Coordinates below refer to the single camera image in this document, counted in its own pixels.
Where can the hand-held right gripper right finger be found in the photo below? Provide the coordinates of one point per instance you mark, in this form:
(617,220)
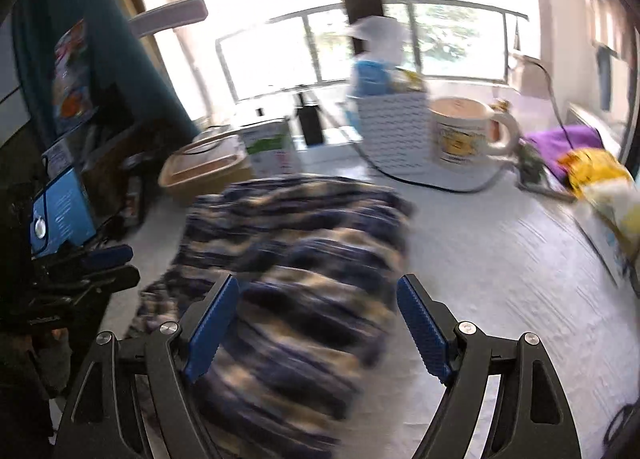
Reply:
(425,331)

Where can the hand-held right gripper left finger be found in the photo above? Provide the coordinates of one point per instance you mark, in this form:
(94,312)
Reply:
(210,331)

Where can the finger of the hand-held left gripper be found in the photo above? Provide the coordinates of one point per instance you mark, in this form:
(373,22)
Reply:
(107,256)
(110,279)

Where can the plaid pants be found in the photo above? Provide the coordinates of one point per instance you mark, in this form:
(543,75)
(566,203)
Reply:
(300,249)

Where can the tablet with lit screen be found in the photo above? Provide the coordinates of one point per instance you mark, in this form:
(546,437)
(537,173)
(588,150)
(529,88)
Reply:
(65,209)

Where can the white printed box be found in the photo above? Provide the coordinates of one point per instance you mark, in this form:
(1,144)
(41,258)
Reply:
(56,154)

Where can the beige lidded container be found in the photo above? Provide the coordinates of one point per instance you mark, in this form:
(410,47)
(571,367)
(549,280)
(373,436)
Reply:
(210,171)

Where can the colourful snack bag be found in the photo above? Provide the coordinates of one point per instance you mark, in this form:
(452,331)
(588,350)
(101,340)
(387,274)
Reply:
(72,79)

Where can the white green carton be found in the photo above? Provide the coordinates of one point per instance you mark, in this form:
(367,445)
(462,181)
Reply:
(267,149)

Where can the white plastic basket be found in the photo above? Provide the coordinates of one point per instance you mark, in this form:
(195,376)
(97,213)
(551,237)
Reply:
(392,136)

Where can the cream printed mug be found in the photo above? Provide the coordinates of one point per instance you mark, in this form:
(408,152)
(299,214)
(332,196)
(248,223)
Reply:
(465,136)

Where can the white power strip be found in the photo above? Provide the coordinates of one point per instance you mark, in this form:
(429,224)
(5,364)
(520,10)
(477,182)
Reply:
(340,138)

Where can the small black bottle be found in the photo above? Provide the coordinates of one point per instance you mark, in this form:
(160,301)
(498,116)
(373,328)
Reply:
(311,124)

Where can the yellow white plastic bag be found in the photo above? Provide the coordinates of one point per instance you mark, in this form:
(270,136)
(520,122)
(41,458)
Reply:
(600,179)

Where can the purple cloth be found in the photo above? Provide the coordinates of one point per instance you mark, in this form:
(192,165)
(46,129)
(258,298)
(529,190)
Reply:
(565,141)

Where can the desk lamp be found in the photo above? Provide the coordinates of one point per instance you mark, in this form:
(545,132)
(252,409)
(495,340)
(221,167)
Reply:
(170,15)

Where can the blue packet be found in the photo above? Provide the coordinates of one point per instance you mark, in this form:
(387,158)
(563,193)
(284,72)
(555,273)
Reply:
(370,79)

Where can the balcony railing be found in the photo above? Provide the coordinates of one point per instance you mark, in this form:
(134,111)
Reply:
(350,9)

